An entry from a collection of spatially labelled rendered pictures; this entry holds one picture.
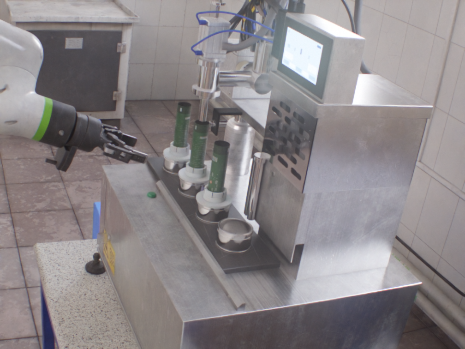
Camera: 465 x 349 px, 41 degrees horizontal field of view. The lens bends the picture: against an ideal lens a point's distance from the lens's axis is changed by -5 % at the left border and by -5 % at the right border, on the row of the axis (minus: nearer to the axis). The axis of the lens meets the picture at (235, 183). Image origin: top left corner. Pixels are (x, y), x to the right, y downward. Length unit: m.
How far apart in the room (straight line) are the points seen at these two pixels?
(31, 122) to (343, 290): 0.69
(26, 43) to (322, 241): 0.71
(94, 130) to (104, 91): 2.93
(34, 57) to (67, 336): 0.59
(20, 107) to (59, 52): 2.87
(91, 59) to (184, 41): 1.11
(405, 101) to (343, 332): 0.44
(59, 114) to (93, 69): 2.90
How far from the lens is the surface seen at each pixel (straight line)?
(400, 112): 1.11
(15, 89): 1.30
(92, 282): 1.56
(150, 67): 5.06
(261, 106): 1.39
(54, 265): 1.62
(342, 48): 0.99
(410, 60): 3.07
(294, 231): 1.11
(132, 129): 4.53
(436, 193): 2.94
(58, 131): 1.32
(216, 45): 1.26
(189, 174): 1.35
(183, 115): 1.42
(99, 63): 4.22
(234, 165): 1.51
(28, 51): 1.36
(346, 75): 1.01
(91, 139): 1.35
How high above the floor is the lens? 1.65
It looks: 25 degrees down
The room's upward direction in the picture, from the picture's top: 9 degrees clockwise
